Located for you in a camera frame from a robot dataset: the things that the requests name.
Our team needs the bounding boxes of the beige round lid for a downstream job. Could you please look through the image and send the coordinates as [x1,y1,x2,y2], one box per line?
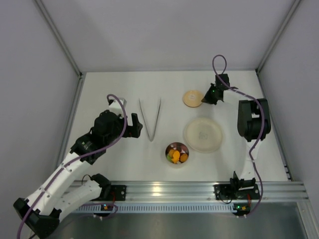
[182,90,204,108]

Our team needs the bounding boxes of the metal tongs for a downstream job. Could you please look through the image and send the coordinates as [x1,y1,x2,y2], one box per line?
[138,98,162,142]

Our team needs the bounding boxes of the orange round food piece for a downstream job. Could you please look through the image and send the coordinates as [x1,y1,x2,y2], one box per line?
[179,154,188,163]

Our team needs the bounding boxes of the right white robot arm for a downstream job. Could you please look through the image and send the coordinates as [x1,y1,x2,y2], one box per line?
[201,73,271,196]

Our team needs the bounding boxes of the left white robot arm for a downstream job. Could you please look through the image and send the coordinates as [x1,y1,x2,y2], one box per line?
[13,110,143,239]

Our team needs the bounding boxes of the round metal lunch box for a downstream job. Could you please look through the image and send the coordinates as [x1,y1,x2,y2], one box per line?
[165,142,189,168]

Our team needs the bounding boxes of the cream plate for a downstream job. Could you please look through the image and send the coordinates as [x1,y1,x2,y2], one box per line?
[183,118,223,153]

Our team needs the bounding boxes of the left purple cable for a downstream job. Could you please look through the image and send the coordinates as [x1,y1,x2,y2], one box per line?
[17,94,128,239]

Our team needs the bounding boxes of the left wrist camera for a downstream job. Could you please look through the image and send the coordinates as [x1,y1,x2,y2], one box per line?
[107,98,127,111]

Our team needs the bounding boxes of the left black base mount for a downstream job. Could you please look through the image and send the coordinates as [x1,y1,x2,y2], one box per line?
[106,185,127,202]

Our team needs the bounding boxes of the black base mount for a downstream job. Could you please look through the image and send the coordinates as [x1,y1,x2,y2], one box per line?
[214,171,260,202]
[106,185,127,202]

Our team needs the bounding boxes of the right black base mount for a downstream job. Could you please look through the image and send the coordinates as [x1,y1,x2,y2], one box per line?
[214,171,260,202]

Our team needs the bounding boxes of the slotted cable duct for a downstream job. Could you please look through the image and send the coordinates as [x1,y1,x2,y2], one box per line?
[74,202,248,214]

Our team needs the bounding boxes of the aluminium rail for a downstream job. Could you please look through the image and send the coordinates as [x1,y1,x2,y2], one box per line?
[112,181,309,203]

